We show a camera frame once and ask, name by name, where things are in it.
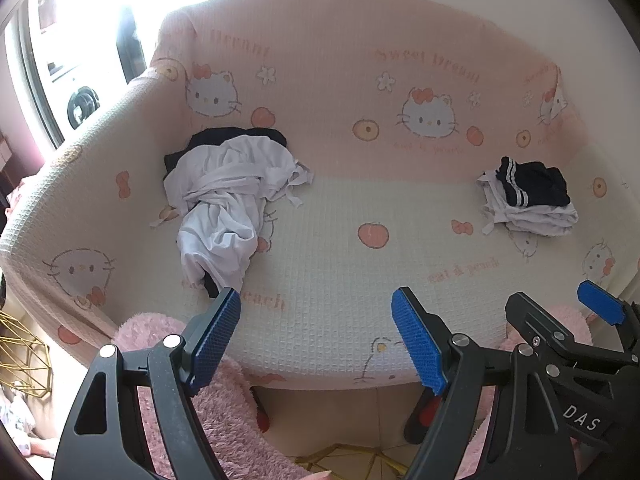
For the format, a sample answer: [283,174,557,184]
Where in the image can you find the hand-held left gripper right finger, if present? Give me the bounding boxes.
[391,287,576,480]

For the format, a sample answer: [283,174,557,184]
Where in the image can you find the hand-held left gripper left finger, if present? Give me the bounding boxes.
[51,287,242,480]

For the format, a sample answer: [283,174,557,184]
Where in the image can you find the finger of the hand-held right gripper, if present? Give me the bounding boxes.
[505,293,626,378]
[576,280,640,357]

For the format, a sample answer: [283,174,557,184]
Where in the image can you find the white shirt with navy trim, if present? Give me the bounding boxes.
[162,135,316,293]

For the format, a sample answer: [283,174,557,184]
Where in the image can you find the folded stack of clothes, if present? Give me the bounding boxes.
[476,170,580,238]

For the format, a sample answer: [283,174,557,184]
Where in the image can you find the pink fluffy cloth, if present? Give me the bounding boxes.
[460,304,601,480]
[114,312,311,480]

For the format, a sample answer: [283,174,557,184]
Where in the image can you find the folded navy striped garment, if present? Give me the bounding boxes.
[495,156,571,208]

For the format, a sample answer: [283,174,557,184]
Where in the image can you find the pink cat print sofa cover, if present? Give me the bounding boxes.
[0,0,640,391]

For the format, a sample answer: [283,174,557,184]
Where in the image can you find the navy shorts with white stripes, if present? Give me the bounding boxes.
[162,127,292,181]

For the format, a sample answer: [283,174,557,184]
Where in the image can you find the white washing machine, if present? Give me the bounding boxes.
[27,0,128,133]

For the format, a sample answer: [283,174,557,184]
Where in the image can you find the gold wire basket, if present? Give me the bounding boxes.
[0,310,51,398]

